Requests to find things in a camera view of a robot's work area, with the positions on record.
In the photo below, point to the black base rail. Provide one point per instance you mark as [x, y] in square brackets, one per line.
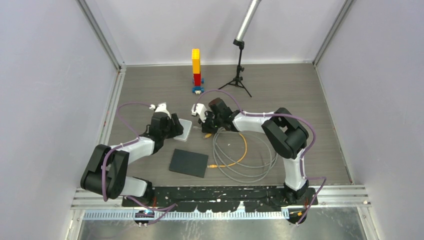
[227, 199]

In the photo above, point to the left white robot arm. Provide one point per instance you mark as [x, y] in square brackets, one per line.
[106, 171]

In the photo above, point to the black tripod with silver pole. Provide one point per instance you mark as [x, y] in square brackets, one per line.
[238, 41]

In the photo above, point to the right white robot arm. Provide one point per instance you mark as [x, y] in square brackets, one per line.
[285, 134]

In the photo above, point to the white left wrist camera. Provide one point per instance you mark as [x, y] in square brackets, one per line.
[160, 111]

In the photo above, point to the dark grey foam pad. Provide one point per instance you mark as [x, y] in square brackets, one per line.
[189, 163]

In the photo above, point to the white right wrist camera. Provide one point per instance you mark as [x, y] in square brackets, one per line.
[199, 110]

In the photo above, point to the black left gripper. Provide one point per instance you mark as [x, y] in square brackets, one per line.
[176, 129]

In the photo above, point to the colourful toy block tower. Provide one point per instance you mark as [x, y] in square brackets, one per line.
[197, 80]

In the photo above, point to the white network switch box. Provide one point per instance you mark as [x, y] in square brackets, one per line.
[187, 126]

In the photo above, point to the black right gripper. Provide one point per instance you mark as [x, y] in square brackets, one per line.
[205, 126]

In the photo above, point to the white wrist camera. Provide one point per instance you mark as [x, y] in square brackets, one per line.
[160, 111]
[199, 110]

